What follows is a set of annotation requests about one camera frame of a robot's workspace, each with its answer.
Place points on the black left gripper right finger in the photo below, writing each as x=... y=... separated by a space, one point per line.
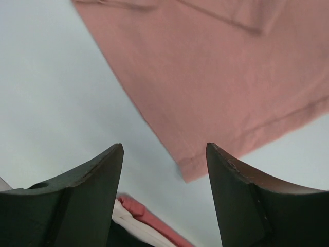
x=254 y=208

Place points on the folded white t shirt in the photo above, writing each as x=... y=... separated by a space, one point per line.
x=138 y=229

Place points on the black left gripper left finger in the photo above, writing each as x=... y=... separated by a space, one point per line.
x=71 y=209

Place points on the pink t shirt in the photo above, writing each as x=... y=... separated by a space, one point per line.
x=236 y=73

